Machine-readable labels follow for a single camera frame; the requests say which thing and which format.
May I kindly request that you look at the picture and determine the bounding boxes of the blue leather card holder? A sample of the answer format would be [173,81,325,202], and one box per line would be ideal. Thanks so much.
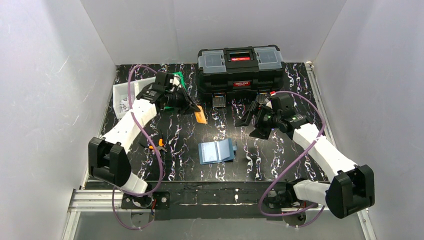
[198,138,238,165]

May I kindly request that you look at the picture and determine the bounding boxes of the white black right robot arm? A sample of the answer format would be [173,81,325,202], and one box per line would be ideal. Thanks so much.
[234,91,375,219]

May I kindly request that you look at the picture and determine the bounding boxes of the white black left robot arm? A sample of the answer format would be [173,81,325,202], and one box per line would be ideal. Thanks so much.
[88,72,200,197]

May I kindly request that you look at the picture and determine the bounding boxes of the white bin with black card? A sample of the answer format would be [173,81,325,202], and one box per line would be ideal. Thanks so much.
[133,77,156,99]

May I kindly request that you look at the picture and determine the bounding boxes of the patterned cards in white bin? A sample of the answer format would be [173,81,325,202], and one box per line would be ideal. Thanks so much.
[119,96,130,113]

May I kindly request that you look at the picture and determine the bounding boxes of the white bin with patterned cards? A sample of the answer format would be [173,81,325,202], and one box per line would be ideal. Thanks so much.
[112,81,139,120]

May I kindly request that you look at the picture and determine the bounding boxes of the green plastic bin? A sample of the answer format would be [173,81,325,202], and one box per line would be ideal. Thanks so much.
[164,72,187,111]

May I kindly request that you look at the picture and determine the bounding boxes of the black toolbox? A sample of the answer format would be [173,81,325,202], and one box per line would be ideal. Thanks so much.
[196,45,288,108]

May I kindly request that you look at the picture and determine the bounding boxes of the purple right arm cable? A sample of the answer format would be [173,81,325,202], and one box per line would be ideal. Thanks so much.
[257,91,327,229]

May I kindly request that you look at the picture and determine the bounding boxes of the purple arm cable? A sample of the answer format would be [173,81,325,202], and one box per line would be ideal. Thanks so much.
[111,64,166,231]
[257,91,327,229]

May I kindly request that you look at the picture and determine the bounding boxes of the yellow black handled pliers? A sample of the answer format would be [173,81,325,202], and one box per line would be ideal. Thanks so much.
[138,133,167,153]

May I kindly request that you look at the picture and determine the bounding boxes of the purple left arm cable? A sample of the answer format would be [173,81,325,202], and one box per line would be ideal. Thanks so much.
[111,64,166,231]

